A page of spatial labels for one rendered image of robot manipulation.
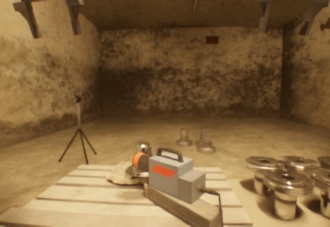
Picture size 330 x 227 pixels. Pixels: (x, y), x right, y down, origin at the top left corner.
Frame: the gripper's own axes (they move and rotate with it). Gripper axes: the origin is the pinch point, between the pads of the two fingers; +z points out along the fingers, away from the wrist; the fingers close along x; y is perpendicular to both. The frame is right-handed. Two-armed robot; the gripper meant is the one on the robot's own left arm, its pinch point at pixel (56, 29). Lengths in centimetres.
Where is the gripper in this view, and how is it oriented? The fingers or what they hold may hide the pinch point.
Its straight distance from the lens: 68.9
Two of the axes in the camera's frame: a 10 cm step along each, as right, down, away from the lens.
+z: 0.6, 8.7, 5.0
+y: 0.1, -5.0, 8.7
